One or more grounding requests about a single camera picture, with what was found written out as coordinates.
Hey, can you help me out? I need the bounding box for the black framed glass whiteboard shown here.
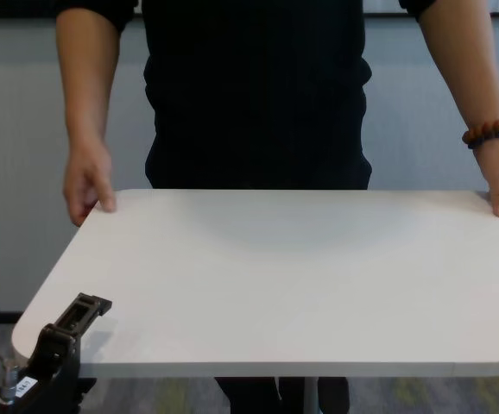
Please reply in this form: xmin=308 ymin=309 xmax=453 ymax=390
xmin=0 ymin=0 xmax=60 ymax=18

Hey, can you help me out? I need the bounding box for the person's left forearm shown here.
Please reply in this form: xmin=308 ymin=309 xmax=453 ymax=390
xmin=417 ymin=3 xmax=499 ymax=131

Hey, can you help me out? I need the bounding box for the white rolling pedestal table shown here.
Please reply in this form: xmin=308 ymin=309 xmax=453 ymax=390
xmin=11 ymin=188 xmax=499 ymax=414

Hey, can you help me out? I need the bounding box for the person's right hand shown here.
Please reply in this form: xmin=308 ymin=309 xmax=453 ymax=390
xmin=62 ymin=140 xmax=117 ymax=228

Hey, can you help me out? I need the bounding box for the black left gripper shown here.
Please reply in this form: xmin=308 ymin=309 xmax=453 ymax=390
xmin=0 ymin=292 xmax=113 ymax=414

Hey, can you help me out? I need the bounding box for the brown wooden bead bracelet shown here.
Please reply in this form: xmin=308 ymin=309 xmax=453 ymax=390
xmin=461 ymin=119 xmax=499 ymax=146

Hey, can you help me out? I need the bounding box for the dark blue bead bracelet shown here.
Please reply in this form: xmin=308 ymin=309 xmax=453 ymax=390
xmin=467 ymin=129 xmax=499 ymax=151

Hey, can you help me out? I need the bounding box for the person's right forearm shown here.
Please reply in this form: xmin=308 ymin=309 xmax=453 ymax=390
xmin=54 ymin=6 xmax=123 ymax=150

